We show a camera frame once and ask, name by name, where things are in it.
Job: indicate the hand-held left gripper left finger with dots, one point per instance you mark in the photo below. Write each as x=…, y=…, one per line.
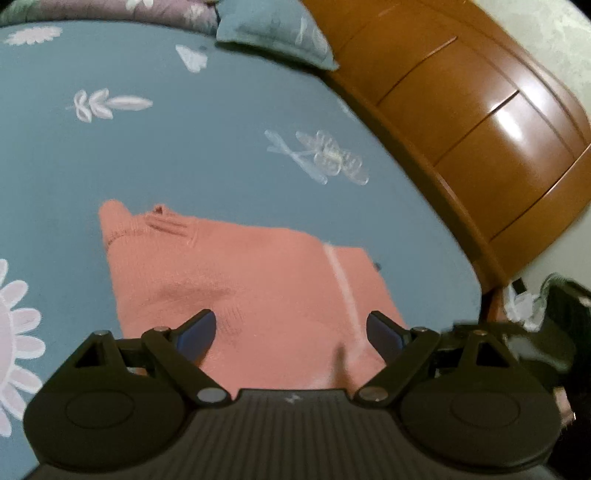
x=198, y=330

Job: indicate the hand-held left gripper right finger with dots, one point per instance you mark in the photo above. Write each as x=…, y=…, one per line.
x=385, y=334

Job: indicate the pink striped knit sweater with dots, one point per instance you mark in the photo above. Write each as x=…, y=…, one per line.
x=254, y=277

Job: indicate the white crumpled bag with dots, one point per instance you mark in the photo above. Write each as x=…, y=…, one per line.
x=524, y=307

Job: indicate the wooden bed headboard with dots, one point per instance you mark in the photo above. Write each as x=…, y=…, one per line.
x=461, y=115

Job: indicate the blue floral pillow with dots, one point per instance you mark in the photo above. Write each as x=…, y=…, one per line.
x=272, y=30

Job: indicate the purple floral quilt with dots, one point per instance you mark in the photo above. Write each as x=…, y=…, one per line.
x=161, y=11

